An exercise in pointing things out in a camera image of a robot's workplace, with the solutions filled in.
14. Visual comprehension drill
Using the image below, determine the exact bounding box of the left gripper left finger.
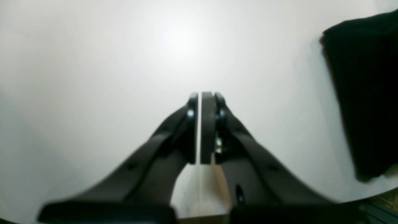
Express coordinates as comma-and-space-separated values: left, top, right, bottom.
37, 93, 198, 224

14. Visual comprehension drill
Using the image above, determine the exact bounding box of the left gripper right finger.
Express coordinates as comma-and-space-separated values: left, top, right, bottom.
201, 92, 367, 224

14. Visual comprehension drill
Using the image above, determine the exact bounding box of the black T-shirt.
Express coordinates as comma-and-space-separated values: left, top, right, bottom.
321, 10, 398, 181

